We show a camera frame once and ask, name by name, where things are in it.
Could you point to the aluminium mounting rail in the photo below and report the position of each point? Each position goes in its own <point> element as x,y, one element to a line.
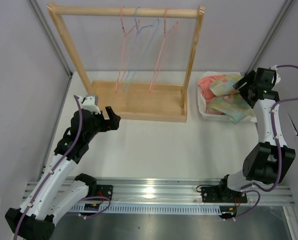
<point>173,192</point>

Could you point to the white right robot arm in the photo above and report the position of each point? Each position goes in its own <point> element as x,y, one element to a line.
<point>268,162</point>

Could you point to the white plastic laundry basket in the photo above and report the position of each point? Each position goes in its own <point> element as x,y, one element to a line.
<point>201,102</point>

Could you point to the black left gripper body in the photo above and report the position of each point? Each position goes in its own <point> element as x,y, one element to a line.
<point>99,125</point>

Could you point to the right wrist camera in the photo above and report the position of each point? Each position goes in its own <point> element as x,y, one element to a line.
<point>276,78</point>

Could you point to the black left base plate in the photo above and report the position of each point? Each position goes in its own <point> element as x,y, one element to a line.
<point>104,190</point>

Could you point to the left pink wire hanger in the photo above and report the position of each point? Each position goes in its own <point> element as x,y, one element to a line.
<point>125,34</point>

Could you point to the wooden hanger rack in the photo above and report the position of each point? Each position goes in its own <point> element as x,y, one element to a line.
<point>146,101</point>

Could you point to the coral pink garment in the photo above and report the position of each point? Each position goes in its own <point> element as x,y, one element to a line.
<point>204,83</point>

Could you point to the pink wire hanger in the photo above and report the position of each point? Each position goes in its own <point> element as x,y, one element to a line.
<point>125,34</point>
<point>168,39</point>

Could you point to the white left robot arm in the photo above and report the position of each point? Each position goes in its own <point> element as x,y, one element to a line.
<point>37,217</point>

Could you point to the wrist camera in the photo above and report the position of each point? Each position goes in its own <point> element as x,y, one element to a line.
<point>276,78</point>
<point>89,103</point>

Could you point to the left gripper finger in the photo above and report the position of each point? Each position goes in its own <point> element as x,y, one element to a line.
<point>110,113</point>
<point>114,121</point>

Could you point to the blue wire hanger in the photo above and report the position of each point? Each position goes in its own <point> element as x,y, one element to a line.
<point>140,53</point>

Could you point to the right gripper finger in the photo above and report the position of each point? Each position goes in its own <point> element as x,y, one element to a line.
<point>247,95</point>
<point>245,82</point>

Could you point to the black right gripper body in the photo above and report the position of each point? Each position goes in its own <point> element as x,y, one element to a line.
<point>253,86</point>

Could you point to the right pink wire hanger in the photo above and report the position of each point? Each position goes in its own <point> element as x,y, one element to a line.
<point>168,39</point>

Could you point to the floral pastel skirt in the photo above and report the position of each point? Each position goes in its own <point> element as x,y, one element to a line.
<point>227,100</point>

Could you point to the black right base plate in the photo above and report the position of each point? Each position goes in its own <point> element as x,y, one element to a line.
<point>214,193</point>

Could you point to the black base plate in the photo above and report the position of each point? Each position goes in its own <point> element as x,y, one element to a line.
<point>214,193</point>
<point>104,190</point>

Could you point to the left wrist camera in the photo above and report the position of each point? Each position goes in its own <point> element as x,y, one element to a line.
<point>89,103</point>

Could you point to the white slotted cable duct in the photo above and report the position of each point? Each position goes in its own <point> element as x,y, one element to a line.
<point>164,209</point>

